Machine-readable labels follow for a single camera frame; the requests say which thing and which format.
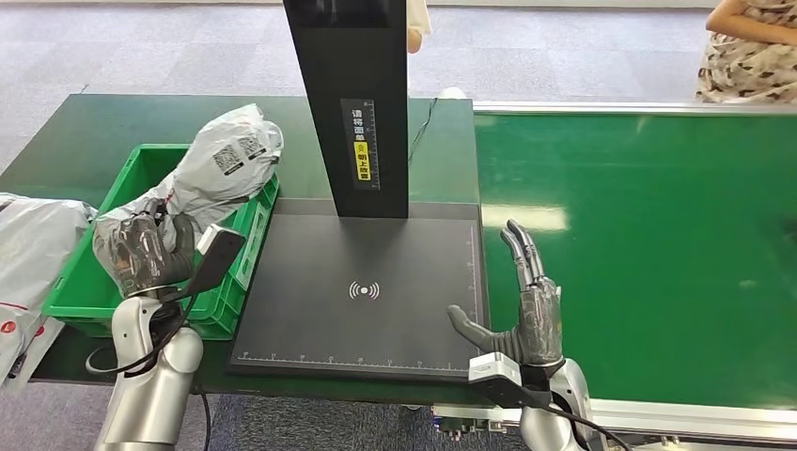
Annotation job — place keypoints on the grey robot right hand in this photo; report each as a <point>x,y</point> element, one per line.
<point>538,323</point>

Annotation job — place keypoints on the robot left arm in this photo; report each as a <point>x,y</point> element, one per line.
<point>146,380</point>

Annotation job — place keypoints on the white plastic mailer package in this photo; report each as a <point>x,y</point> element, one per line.
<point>224,162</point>
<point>31,261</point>

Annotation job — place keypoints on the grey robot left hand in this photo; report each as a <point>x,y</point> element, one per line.
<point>146,252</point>

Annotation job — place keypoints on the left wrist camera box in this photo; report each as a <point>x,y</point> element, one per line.
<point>215,255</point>

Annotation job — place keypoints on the green plastic delivery box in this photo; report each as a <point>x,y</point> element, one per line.
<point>81,292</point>

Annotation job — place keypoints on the dark green table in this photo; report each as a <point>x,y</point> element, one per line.
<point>81,131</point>

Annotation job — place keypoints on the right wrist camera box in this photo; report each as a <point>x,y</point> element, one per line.
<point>498,376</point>

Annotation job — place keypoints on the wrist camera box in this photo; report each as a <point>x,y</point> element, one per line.
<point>215,255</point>
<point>498,376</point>

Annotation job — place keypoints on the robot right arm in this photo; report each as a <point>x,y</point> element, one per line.
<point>563,411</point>

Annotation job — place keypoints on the person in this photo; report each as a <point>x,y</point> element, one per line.
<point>418,25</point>
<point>747,62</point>

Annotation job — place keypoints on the black inbound scanning machine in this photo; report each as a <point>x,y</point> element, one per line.
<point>361,280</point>

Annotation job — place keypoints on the green conveyor belt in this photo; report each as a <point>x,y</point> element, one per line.
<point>654,249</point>

